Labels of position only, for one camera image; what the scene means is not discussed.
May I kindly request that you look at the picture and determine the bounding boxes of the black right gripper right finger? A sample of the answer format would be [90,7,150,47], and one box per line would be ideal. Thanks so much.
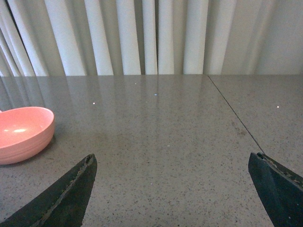
[248,153,303,227]

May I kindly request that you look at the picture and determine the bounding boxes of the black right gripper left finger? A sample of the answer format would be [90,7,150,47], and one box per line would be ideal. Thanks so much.
[0,154,98,227]

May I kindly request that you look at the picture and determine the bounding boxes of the white pleated curtain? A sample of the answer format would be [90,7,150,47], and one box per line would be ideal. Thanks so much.
[0,0,303,77]

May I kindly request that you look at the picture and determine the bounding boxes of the pink bowl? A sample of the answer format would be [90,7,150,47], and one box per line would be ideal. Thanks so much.
[0,106,55,165]

